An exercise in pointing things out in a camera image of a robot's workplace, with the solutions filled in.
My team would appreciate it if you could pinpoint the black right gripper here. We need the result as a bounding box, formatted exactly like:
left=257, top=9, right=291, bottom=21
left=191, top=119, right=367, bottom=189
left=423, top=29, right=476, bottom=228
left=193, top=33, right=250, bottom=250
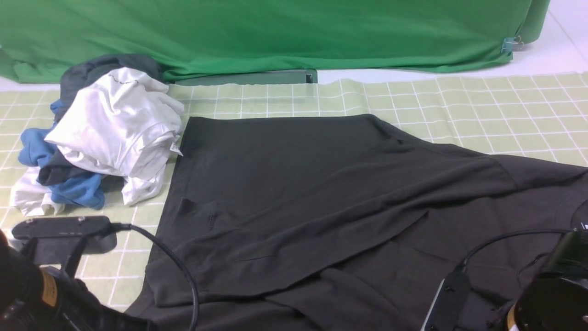
left=505, top=230, right=588, bottom=331

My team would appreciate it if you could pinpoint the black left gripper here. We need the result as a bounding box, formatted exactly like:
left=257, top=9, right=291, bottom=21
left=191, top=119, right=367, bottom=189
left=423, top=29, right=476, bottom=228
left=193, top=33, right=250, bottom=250
left=1, top=234, right=156, bottom=331

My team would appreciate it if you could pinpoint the dark gray long-sleeved shirt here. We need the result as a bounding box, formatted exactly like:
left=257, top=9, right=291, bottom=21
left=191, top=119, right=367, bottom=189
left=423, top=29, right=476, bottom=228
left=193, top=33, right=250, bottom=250
left=125, top=114, right=588, bottom=331

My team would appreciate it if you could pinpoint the blue crumpled shirt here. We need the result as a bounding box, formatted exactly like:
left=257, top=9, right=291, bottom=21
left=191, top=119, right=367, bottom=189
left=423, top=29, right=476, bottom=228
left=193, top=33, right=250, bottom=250
left=10, top=121, right=106, bottom=216

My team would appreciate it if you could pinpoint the white crumpled shirt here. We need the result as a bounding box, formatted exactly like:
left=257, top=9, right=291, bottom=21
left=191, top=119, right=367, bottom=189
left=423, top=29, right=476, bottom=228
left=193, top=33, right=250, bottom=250
left=10, top=68, right=185, bottom=217

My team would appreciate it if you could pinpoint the light green checkered tablecloth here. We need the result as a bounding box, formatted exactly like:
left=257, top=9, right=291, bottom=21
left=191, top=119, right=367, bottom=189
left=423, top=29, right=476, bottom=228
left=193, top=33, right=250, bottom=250
left=0, top=73, right=588, bottom=310

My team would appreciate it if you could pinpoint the green backdrop cloth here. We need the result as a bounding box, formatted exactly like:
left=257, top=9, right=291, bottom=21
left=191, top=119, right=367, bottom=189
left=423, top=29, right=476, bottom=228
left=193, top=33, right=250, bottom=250
left=0, top=0, right=549, bottom=83

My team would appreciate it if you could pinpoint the blue binder clip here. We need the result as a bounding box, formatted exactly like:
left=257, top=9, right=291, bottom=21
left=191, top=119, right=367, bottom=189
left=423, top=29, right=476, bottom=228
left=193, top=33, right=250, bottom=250
left=500, top=36, right=525, bottom=54

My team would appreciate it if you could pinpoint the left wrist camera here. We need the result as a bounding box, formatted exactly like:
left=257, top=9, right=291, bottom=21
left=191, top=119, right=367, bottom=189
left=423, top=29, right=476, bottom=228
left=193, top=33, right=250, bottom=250
left=8, top=216, right=118, bottom=277

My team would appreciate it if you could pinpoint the black right camera cable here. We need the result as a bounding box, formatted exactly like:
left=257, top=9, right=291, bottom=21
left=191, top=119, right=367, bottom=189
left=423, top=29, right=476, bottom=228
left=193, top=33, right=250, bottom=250
left=452, top=229, right=572, bottom=276

